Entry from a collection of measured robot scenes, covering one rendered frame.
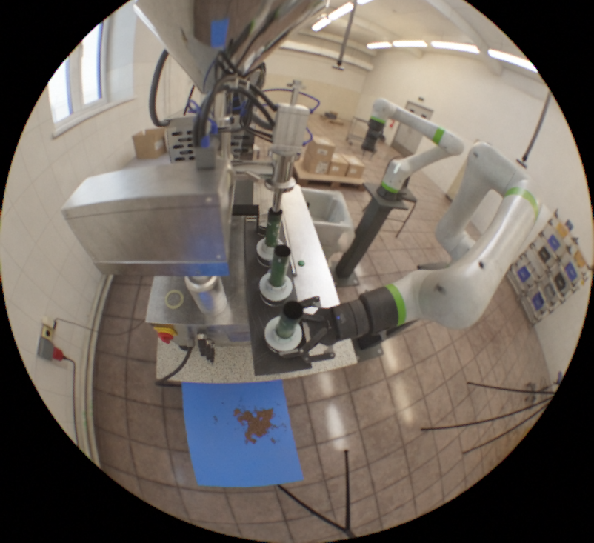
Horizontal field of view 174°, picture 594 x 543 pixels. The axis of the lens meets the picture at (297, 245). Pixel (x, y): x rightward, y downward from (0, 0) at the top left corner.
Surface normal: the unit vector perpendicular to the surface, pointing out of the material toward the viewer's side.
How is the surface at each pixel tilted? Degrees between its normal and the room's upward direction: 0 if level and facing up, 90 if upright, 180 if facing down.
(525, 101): 90
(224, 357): 0
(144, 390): 0
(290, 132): 90
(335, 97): 90
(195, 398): 0
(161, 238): 90
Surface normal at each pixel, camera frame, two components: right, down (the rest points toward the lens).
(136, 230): 0.18, 0.75
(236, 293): 0.18, -0.66
